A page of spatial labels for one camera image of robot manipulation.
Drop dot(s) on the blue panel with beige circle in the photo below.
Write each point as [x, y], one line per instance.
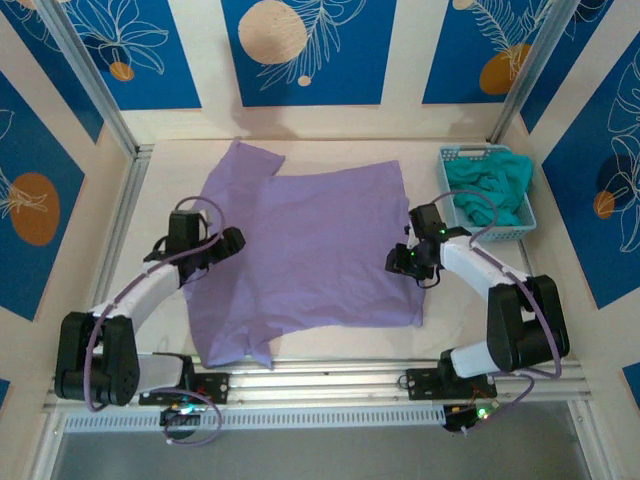
[350, 75]

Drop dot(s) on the teal t-shirt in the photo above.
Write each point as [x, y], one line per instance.
[485, 190]

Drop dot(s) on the white table cover sheet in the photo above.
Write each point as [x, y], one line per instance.
[350, 345]

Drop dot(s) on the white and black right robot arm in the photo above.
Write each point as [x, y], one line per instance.
[465, 260]

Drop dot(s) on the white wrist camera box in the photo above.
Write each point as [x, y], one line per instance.
[203, 222]
[410, 239]

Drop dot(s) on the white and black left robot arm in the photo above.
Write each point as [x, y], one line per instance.
[150, 290]

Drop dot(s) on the blue panel with dark circle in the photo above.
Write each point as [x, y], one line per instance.
[590, 225]

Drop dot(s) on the blue panel with white flower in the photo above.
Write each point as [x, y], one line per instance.
[175, 75]

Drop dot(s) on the blue panel with fern print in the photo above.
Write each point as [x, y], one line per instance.
[450, 60]

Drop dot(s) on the purple t-shirt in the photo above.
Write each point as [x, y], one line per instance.
[325, 250]

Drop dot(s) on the blue panel with orange oval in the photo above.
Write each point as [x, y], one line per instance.
[35, 150]

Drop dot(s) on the long aluminium mounting rail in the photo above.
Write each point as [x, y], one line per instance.
[320, 380]

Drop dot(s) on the light blue plastic basket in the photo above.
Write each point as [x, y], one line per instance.
[500, 234]

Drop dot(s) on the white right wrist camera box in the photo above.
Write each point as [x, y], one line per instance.
[410, 239]

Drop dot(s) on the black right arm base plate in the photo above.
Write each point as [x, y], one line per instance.
[420, 382]

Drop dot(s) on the blue floral wall panel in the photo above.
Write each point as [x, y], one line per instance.
[45, 45]
[565, 65]

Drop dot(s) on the small blue wall panel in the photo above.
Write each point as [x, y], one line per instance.
[632, 382]
[4, 395]

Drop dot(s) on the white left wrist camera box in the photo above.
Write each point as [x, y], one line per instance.
[203, 222]

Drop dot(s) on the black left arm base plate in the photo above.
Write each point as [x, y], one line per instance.
[215, 387]

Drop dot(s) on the aluminium frame post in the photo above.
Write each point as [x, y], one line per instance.
[529, 75]
[101, 95]

